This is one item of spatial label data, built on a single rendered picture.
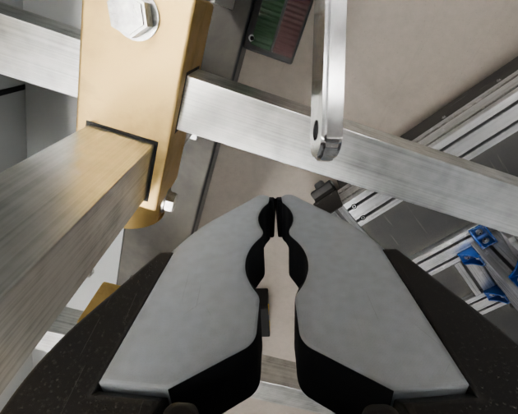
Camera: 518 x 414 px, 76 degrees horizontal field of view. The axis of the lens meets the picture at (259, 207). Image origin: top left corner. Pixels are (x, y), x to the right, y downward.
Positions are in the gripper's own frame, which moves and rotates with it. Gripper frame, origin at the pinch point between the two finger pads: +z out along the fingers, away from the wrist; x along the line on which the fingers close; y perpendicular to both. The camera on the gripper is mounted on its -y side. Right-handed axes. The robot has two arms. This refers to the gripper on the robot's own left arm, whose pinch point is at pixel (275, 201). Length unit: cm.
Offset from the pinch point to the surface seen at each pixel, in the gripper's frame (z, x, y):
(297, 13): 21.1, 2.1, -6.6
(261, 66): 91, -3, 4
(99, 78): 6.1, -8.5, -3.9
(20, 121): 28.4, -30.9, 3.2
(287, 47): 21.1, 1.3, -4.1
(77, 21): 29.3, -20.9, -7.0
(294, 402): 8.7, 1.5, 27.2
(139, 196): 4.7, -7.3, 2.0
